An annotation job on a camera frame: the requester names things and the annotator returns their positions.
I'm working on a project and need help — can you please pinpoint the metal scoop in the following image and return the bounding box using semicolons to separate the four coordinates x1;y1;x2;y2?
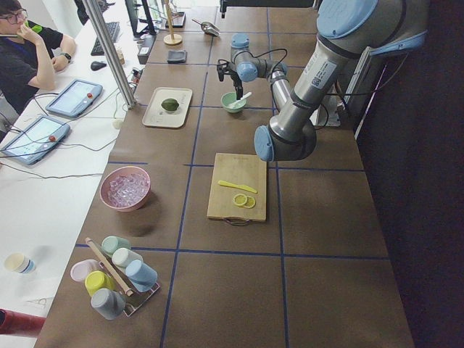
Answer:
191;18;220;37

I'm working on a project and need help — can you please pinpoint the pink bowl with ice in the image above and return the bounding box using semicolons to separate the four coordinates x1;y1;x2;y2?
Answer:
99;166;151;212

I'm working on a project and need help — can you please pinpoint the wooden cutting board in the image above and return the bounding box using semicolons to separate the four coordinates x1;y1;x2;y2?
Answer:
207;153;268;222

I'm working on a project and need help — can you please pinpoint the wooden rack handle rod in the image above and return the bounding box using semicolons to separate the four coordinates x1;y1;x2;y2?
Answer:
85;237;135;297

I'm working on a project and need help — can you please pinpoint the grey plastic cup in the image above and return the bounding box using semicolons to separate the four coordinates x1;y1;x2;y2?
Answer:
91;288;126;320

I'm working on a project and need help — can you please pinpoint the cutting board metal handle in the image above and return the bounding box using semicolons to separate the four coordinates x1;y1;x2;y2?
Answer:
223;217;251;226

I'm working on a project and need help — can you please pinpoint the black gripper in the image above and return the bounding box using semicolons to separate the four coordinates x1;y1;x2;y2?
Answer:
216;59;244;99
220;0;235;19

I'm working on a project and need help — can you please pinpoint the upper lemon slice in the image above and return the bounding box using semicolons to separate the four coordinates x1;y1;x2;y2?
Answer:
233;194;248;207

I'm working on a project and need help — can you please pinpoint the white rabbit tray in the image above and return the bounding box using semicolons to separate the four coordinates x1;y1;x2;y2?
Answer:
142;87;193;128

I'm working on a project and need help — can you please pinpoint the yellow plastic cup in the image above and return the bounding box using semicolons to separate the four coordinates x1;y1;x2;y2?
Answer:
84;270;115;297

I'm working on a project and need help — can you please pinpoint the pink plastic cup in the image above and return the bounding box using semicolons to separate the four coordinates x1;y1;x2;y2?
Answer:
70;259;100;282

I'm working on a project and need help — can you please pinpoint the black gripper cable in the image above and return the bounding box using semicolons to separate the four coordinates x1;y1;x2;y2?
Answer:
217;49;289;84

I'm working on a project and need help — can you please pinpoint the near teach pendant tablet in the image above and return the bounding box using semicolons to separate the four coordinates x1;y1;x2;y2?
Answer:
1;115;71;165

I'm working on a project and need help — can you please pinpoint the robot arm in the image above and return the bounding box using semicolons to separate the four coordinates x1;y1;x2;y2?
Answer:
217;0;430;162

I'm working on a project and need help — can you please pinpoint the wooden mug tree stand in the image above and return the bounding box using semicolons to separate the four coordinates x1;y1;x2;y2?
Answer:
163;0;183;46

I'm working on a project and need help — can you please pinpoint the blue plastic cup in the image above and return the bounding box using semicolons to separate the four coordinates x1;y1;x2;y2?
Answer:
125;260;158;292

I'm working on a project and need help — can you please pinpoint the grey folded cloth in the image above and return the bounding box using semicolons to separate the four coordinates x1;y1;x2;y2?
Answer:
167;50;188;64

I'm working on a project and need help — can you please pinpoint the green plastic cup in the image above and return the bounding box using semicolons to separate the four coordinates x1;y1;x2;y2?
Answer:
101;236;131;257

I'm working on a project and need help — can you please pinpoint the paper cup on desk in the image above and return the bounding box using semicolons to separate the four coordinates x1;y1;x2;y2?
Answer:
4;252;36;274

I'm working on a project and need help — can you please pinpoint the green avocado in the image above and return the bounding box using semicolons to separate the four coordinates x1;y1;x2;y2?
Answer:
161;98;180;112

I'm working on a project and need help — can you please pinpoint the white plastic cup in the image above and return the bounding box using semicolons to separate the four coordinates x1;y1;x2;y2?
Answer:
112;247;144;270

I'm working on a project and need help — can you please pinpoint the teach pendant tablet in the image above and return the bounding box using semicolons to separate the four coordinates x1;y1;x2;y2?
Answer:
1;115;71;165
46;79;103;119

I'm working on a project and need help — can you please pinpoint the lemon slice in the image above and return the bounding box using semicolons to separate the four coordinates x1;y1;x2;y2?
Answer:
233;194;248;207
243;196;256;209

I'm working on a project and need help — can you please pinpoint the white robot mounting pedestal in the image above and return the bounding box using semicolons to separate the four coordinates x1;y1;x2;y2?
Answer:
310;96;341;128

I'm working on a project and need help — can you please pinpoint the person in black shirt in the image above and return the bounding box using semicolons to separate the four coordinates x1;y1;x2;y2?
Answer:
1;1;76;115

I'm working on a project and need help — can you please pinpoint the far teach pendant tablet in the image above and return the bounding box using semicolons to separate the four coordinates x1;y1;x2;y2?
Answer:
46;79;103;119

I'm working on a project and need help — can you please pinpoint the lower lemon slice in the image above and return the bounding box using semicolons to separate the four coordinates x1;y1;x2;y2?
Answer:
243;196;256;209

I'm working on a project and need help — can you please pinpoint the white wire cup rack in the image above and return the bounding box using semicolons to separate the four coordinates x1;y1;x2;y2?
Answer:
98;259;160;317

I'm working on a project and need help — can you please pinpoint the aluminium frame post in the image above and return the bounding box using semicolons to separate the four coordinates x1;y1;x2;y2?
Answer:
83;0;136;109

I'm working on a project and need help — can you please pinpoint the black computer mouse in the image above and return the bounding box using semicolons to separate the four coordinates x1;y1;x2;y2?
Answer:
90;61;107;71

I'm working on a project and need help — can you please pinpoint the white plastic spoon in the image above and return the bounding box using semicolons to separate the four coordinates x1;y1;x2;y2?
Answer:
228;91;252;108

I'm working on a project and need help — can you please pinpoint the light green bowl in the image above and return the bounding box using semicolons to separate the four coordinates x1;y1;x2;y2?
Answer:
220;91;247;113

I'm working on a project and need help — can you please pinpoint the black keyboard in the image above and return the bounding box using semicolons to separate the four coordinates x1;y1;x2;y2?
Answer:
90;21;121;57

